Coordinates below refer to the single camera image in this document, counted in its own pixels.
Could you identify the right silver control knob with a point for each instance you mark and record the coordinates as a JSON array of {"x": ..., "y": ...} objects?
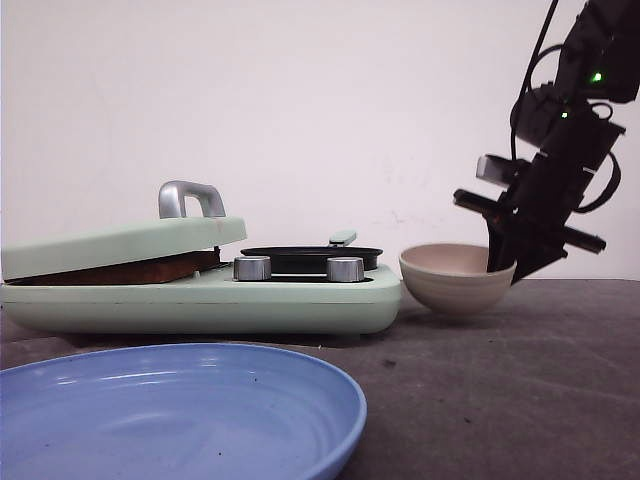
[{"x": 345, "y": 269}]

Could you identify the blue plastic plate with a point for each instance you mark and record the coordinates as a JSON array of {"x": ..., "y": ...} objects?
[{"x": 181, "y": 411}]

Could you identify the left silver control knob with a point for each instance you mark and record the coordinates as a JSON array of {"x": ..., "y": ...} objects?
[{"x": 252, "y": 268}]

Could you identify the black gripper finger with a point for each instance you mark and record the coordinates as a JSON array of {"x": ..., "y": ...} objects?
[
  {"x": 503, "y": 244},
  {"x": 532, "y": 256}
]

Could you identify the breakfast maker hinged lid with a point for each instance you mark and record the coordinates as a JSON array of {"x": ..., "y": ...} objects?
[{"x": 192, "y": 217}]

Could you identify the white bread slice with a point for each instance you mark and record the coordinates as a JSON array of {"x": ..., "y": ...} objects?
[{"x": 152, "y": 271}]

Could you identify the black frying pan green handle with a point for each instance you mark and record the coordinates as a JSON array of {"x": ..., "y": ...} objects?
[{"x": 313, "y": 259}]

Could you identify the silver control knob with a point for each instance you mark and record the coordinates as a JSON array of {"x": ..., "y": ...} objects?
[
  {"x": 345, "y": 269},
  {"x": 252, "y": 268}
]

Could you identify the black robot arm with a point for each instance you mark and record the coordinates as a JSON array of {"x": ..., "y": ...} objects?
[{"x": 598, "y": 66}]

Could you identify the mint green breakfast maker base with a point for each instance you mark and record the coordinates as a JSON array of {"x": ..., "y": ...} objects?
[{"x": 211, "y": 303}]

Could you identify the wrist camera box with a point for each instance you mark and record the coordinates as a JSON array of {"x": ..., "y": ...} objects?
[{"x": 499, "y": 170}]

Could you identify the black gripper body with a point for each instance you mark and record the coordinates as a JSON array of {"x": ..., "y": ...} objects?
[{"x": 543, "y": 197}]

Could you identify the beige ribbed bowl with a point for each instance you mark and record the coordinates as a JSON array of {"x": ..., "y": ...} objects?
[{"x": 452, "y": 279}]

